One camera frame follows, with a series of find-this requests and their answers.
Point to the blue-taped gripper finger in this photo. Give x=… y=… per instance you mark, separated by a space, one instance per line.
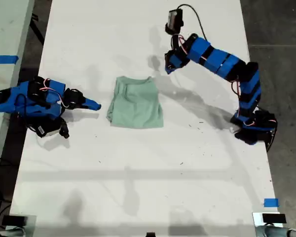
x=92 y=103
x=90 y=107
x=169 y=70
x=175 y=69

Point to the pale green T-shirt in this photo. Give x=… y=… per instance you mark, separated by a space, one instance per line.
x=138 y=106

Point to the blue and black robot arm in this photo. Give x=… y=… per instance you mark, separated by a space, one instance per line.
x=39 y=111
x=219 y=59

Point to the long blue tape strip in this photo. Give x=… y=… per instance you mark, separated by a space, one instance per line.
x=2 y=59

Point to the pale grey side table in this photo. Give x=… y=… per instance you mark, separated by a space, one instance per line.
x=5 y=29

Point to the small black box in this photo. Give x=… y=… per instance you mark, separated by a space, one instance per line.
x=14 y=220
x=273 y=218

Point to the blue tape square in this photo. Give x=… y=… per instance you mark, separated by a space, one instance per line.
x=271 y=203

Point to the grey tube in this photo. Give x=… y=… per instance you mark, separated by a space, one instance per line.
x=273 y=232

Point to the black camera stalk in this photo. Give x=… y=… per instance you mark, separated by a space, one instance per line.
x=174 y=42

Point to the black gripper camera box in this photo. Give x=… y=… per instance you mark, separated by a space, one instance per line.
x=47 y=129
x=174 y=21

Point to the small black mount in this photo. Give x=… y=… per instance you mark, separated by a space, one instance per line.
x=150 y=234

